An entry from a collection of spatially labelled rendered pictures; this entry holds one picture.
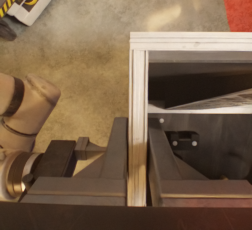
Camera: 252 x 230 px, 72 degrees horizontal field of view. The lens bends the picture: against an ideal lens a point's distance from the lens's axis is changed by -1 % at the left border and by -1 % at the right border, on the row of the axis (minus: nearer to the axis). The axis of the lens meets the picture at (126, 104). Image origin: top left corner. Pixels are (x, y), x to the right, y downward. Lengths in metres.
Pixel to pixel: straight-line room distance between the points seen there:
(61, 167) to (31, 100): 0.16
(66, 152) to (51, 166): 0.04
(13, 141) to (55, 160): 0.15
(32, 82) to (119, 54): 0.73
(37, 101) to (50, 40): 0.81
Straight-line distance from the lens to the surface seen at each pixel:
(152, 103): 0.90
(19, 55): 1.27
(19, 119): 0.44
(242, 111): 1.06
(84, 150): 0.36
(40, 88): 0.41
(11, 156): 0.36
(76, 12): 1.19
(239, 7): 1.31
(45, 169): 0.34
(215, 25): 1.22
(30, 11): 1.14
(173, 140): 0.89
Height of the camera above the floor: 1.06
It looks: 84 degrees down
